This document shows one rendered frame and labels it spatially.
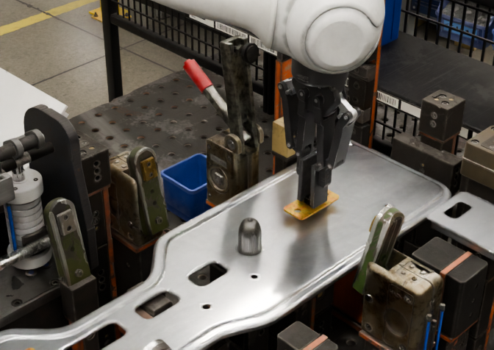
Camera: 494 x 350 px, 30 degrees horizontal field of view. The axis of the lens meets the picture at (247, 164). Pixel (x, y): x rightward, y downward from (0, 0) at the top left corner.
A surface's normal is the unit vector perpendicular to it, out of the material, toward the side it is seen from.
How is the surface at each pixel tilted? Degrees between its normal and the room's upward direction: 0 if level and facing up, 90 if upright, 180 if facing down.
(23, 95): 43
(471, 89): 0
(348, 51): 90
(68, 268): 78
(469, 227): 0
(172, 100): 0
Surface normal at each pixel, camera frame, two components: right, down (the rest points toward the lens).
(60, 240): 0.69, 0.20
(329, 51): 0.14, 0.54
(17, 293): 0.01, -0.84
